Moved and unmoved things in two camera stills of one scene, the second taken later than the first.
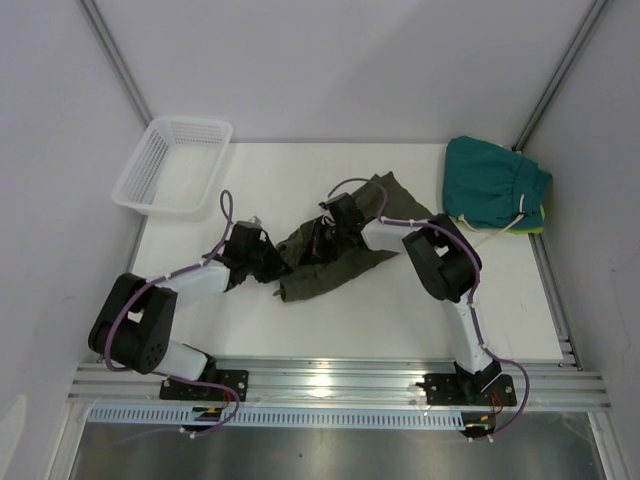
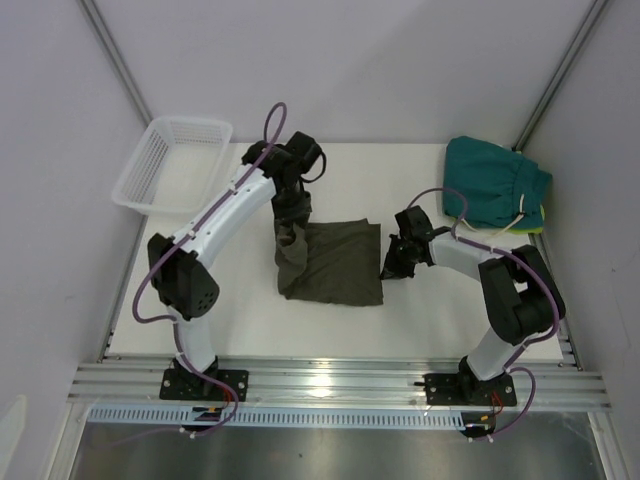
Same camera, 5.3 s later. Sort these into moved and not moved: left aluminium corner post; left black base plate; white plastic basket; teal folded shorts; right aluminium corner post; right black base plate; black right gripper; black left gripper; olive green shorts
Moved: olive green shorts; black right gripper; black left gripper
Not moved: left black base plate; teal folded shorts; right aluminium corner post; white plastic basket; left aluminium corner post; right black base plate
